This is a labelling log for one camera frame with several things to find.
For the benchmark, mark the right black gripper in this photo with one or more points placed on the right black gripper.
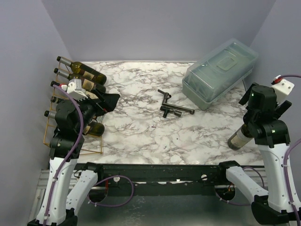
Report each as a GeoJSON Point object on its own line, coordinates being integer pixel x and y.
{"type": "Point", "coordinates": [245, 97]}

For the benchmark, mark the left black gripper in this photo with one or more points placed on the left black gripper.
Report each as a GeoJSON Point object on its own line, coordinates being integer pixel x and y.
{"type": "Point", "coordinates": [106, 102]}

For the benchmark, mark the green wine bottle brown label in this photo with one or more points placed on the green wine bottle brown label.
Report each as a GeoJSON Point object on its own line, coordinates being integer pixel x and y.
{"type": "Point", "coordinates": [86, 84]}

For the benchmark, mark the green wine bottle silver neck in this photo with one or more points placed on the green wine bottle silver neck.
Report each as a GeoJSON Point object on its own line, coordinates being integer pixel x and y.
{"type": "Point", "coordinates": [83, 70]}

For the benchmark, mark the clear square glass bottle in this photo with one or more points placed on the clear square glass bottle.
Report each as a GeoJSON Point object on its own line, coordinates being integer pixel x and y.
{"type": "Point", "coordinates": [56, 100]}

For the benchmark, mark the green wine bottle white label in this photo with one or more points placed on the green wine bottle white label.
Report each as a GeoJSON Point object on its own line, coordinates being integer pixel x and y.
{"type": "Point", "coordinates": [61, 85]}

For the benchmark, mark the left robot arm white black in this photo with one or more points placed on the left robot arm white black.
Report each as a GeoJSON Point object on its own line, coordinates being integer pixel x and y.
{"type": "Point", "coordinates": [61, 205]}

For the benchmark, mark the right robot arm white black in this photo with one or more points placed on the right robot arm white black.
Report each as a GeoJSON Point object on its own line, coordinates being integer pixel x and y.
{"type": "Point", "coordinates": [279, 203]}

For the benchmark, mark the clear plastic storage box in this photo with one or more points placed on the clear plastic storage box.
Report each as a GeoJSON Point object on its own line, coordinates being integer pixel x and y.
{"type": "Point", "coordinates": [218, 72]}

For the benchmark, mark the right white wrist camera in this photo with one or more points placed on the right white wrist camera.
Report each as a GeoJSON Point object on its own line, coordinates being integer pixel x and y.
{"type": "Point", "coordinates": [282, 87]}

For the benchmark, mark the gold wire wine rack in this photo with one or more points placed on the gold wire wine rack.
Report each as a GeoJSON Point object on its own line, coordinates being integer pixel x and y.
{"type": "Point", "coordinates": [69, 123]}

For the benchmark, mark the black T-handle corkscrew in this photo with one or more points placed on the black T-handle corkscrew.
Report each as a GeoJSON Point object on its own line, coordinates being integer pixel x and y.
{"type": "Point", "coordinates": [168, 110]}

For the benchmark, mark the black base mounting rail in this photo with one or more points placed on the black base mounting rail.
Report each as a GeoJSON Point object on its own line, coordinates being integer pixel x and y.
{"type": "Point", "coordinates": [74, 182]}

